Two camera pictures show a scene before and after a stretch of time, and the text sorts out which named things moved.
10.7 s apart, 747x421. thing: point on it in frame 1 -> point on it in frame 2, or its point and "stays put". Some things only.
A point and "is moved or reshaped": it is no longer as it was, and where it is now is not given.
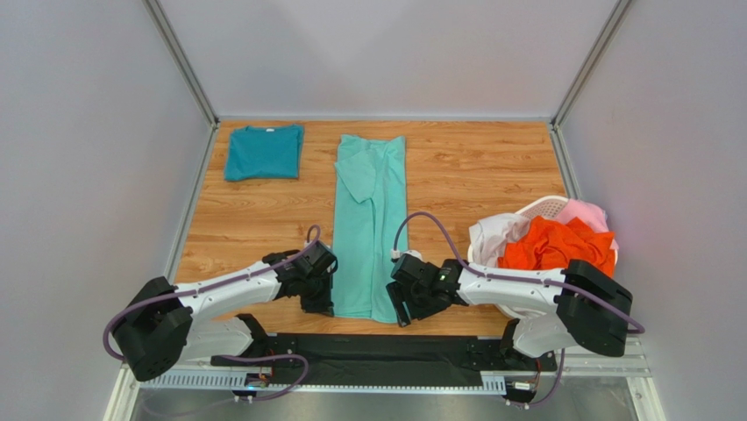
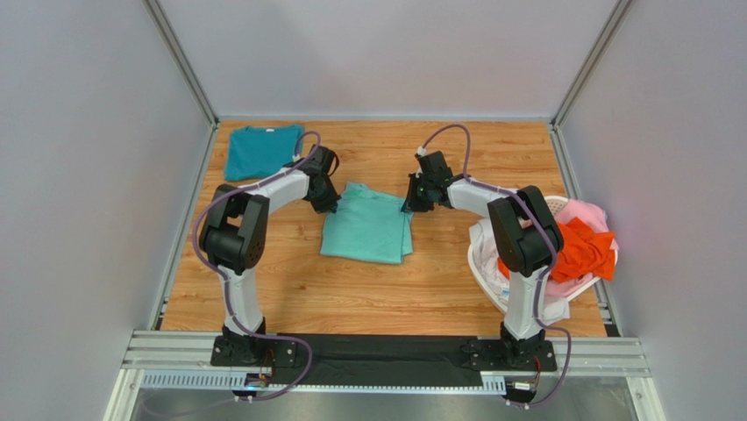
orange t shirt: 543,245 stays put
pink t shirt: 592,216 stays put
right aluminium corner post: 556,129 stays put
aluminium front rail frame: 586,360 stays put
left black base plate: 266,350 stays put
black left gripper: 323,304 -> 330,204
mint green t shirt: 369,206 is moved or reshaped
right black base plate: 489,353 stays put
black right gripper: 405,295 -> 418,194
